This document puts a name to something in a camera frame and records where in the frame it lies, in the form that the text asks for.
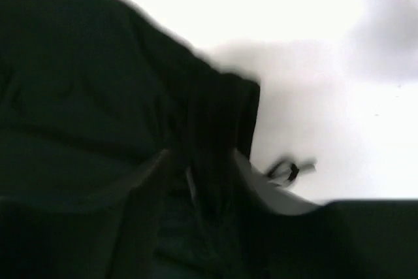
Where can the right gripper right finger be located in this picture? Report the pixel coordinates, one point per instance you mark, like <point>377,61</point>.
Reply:
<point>285,236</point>

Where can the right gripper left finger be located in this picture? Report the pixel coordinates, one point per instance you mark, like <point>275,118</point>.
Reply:
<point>116,240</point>

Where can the black shorts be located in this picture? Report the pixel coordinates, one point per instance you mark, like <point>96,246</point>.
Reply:
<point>90,91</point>

